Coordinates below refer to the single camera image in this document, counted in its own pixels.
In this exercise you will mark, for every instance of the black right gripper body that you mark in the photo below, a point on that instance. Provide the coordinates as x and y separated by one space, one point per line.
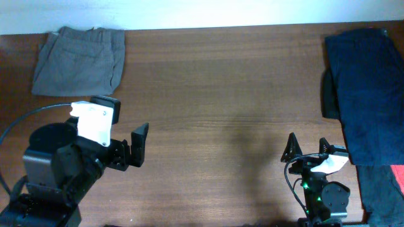
303 168

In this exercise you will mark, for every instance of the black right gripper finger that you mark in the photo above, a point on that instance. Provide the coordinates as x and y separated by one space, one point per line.
324 146
292 149

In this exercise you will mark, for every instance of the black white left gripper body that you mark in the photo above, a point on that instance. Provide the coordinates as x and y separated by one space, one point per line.
115 154

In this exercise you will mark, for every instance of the grey shorts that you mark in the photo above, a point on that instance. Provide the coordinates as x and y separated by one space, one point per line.
80 62

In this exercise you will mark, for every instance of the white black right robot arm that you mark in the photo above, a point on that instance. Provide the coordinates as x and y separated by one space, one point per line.
323 202

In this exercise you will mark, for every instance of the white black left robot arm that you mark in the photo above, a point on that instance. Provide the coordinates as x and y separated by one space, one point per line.
65 159

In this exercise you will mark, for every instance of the black garment under stack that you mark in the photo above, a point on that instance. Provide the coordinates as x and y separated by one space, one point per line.
329 99

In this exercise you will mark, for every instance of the dark teal garment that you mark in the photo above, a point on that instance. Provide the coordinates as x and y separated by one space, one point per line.
381 195

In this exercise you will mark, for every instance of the red cloth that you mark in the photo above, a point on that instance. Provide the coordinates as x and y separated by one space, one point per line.
398 171

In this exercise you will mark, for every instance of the navy blue folded garment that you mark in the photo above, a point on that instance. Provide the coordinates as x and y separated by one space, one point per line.
367 72

